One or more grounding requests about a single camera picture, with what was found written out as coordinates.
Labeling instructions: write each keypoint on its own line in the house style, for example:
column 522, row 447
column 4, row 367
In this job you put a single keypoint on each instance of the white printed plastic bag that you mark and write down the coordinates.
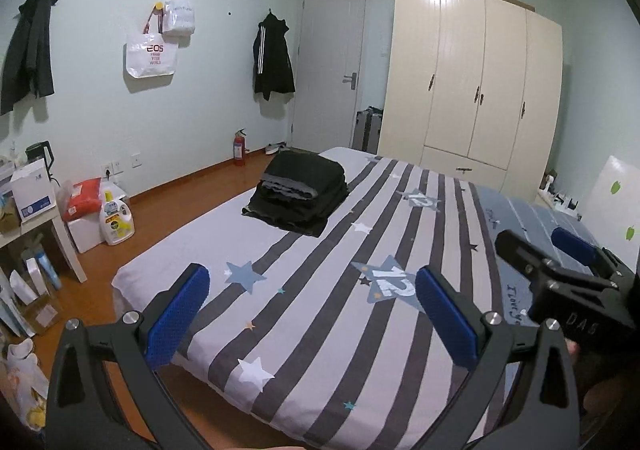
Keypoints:
column 20, row 395

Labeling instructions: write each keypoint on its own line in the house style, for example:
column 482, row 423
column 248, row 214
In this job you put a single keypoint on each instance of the red fire extinguisher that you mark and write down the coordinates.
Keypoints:
column 239, row 150

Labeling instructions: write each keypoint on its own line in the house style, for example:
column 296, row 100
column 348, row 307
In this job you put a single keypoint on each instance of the black kettle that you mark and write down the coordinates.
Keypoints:
column 37, row 150

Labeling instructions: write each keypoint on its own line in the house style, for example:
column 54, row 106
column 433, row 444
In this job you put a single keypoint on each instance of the red soft package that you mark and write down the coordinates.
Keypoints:
column 82, row 197

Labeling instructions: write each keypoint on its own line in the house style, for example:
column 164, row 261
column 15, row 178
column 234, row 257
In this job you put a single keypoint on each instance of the stack of folded black clothes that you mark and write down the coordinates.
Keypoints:
column 300, row 215

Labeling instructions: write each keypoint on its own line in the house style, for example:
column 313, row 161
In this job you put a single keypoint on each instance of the bed with striped star sheet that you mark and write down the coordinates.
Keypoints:
column 325, row 305

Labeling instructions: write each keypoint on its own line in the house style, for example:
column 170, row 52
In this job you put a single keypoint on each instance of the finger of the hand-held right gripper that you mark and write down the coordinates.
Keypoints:
column 520, row 255
column 575, row 242

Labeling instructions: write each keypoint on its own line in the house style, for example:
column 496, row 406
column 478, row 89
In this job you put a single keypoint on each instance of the cream wardrobe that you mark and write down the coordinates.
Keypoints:
column 450, row 80

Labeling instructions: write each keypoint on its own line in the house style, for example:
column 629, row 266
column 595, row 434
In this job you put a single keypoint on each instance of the white yellow detergent bottle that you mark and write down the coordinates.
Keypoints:
column 116, row 220

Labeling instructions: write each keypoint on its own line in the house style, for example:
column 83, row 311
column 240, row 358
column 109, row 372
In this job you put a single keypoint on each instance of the white side table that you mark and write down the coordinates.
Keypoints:
column 35, row 227

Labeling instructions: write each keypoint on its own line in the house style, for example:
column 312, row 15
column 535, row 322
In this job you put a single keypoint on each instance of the dark hooded jacket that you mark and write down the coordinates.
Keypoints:
column 30, row 45

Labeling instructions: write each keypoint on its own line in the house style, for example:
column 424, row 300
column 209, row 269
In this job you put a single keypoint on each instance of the white headboard with apple stickers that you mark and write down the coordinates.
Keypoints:
column 610, row 220

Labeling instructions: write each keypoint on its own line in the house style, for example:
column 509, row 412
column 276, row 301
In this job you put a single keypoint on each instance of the white blue cardboard box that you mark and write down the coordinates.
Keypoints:
column 32, row 190

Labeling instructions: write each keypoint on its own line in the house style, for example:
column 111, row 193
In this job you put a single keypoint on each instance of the black white-striped jacket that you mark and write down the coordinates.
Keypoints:
column 272, row 65

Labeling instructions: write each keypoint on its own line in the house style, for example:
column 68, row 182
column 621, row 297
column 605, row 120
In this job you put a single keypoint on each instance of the dark grey suitcase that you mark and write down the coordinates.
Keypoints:
column 367, row 130

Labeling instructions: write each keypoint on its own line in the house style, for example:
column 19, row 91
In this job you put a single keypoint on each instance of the white nightstand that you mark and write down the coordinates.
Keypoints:
column 545, row 201

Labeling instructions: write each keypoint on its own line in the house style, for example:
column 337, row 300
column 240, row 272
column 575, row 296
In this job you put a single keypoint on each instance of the white foam box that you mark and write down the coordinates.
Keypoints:
column 85, row 235

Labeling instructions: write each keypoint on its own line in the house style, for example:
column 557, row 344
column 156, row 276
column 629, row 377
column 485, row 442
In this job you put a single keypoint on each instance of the white tote bag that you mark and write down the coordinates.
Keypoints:
column 150, row 55

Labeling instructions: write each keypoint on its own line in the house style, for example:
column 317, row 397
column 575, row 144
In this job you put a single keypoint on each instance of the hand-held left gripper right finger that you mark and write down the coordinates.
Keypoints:
column 445, row 325

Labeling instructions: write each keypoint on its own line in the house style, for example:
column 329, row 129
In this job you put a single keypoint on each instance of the white door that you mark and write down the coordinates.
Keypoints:
column 330, row 55

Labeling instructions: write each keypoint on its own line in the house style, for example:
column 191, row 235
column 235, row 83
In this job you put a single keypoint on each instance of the person's right hand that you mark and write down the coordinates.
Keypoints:
column 605, row 397

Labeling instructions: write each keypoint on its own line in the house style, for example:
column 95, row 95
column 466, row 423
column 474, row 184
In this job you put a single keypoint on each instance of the blue white bottle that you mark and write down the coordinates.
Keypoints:
column 47, row 270

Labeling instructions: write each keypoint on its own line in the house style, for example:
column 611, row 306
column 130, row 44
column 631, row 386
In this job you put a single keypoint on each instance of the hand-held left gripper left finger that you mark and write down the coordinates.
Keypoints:
column 180, row 315

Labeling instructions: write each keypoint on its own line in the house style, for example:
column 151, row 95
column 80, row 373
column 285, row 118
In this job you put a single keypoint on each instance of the small white fan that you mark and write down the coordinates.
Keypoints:
column 549, row 182

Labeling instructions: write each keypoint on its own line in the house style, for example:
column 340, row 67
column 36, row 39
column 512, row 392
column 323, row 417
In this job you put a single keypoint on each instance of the small open cardboard box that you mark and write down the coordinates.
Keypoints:
column 42, row 314

